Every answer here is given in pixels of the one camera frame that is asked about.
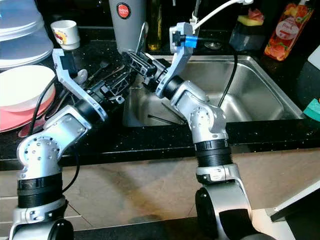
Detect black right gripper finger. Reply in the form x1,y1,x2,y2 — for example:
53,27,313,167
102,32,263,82
127,60,154,82
122,49,157,69

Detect grey tumbler red logo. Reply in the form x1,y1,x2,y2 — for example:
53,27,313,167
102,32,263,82
108,0,149,54

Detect yellow oil glass bottle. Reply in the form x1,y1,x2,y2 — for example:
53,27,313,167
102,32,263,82
147,0,164,51

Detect metal cutlery piece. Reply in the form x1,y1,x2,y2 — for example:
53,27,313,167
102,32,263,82
147,102,181,127

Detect metal faucet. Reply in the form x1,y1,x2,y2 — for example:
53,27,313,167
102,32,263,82
189,0,204,26

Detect white printed cup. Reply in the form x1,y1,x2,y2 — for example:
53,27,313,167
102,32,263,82
50,20,82,51

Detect white bowl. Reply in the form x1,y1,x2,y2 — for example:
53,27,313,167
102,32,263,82
0,65,56,114

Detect metal spoon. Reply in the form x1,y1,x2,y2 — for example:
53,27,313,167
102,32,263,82
17,119,42,139

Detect pink plate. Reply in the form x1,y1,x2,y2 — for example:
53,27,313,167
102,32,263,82
0,91,56,133

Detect beige cabinet front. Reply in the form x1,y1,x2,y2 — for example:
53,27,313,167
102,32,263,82
0,150,320,239

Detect dark sponge holder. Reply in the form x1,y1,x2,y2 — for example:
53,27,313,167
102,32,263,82
228,17,266,51

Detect stainless steel sink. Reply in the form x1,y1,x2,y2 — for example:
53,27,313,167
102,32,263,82
122,53,306,128

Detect yellow sponge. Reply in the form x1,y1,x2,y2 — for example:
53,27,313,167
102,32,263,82
237,14,265,27

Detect orange dish soap bottle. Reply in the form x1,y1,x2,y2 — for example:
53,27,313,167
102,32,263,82
263,0,315,62

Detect white cutting board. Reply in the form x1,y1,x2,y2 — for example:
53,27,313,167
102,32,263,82
307,44,320,64

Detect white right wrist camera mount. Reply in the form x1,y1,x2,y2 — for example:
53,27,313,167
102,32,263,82
155,22,199,99

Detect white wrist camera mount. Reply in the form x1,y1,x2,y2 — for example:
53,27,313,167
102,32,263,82
155,22,199,99
52,48,109,123

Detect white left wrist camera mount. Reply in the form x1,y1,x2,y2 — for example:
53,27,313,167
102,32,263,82
52,48,109,123

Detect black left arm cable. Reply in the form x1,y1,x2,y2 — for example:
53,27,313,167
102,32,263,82
29,75,81,196

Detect black blue-plug right arm cable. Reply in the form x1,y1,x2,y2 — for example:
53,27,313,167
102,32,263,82
183,34,239,109

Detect white faucet hose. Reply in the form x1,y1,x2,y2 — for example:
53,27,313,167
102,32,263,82
192,0,254,32

